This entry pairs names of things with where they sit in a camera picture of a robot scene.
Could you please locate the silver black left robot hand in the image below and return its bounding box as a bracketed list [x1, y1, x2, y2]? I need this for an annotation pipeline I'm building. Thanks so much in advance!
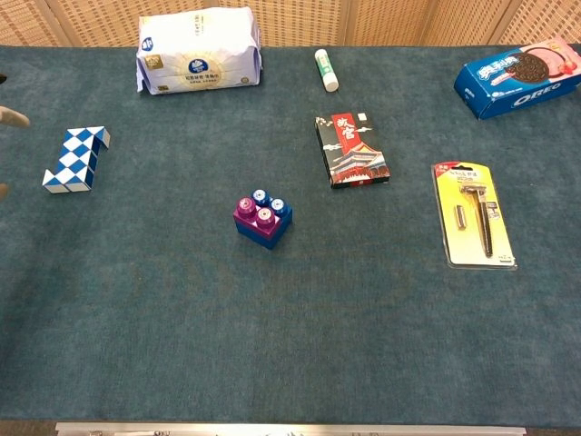
[0, 72, 31, 202]

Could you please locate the white tissue pack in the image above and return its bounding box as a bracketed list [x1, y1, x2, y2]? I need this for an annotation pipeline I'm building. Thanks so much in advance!
[135, 6, 264, 95]

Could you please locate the blue white snake puzzle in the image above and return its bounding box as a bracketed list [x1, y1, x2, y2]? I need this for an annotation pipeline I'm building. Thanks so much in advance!
[42, 125, 112, 194]

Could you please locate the purple toy brick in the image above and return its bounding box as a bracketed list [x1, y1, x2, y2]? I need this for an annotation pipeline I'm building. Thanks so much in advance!
[232, 195, 279, 238]

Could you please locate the teal felt table cloth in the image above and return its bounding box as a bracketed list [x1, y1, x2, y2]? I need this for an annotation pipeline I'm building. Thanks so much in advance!
[0, 44, 581, 426]

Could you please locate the white green glue stick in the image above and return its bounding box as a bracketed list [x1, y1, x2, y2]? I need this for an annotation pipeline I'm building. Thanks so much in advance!
[314, 48, 340, 93]

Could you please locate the yellow razor blister pack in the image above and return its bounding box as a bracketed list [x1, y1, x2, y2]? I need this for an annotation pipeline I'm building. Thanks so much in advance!
[430, 161, 518, 272]

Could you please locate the dark palace print card box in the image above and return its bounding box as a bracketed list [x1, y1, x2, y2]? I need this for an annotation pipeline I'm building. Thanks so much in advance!
[315, 110, 391, 190]

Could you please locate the wicker folding screen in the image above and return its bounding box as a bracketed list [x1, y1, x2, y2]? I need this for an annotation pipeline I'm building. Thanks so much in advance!
[0, 0, 581, 48]

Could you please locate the aluminium rail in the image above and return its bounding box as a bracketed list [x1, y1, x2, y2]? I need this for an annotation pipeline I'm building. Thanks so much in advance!
[54, 421, 527, 436]

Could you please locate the blue Oreo cookie box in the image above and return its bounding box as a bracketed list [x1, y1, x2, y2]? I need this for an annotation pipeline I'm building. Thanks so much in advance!
[453, 36, 581, 121]

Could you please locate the blue toy brick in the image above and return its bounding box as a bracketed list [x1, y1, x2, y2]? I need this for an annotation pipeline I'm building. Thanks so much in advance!
[233, 188, 294, 251]

